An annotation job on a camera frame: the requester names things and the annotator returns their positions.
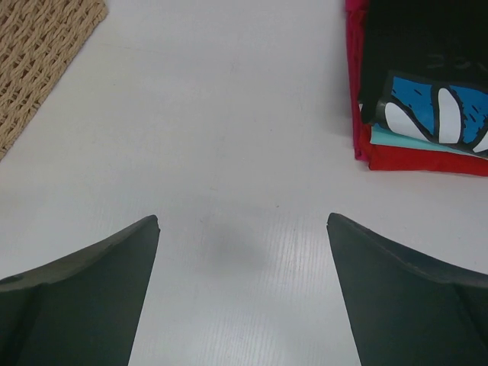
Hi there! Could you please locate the magenta folded t-shirt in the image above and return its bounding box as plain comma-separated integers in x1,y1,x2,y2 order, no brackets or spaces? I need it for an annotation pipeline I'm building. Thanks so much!
345,0,370,162

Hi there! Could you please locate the red folded t-shirt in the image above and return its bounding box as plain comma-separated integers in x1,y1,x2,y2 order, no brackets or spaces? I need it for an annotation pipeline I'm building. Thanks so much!
360,125,487,177

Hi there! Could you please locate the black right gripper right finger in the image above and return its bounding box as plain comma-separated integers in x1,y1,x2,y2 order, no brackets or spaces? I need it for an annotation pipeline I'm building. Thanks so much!
327,213,487,365

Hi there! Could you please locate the light teal folded t-shirt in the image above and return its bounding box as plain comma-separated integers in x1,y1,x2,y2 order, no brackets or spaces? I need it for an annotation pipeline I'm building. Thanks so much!
370,124,487,159

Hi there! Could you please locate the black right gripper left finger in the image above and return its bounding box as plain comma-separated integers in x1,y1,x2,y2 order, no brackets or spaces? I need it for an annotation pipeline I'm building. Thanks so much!
1,215,159,365

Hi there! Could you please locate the black folded printed t-shirt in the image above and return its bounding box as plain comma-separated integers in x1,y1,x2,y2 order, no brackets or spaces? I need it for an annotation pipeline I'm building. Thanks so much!
358,1,487,157

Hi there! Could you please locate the woven wicker basket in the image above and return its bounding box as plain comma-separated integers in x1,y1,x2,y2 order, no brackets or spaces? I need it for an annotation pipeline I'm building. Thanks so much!
1,0,108,156

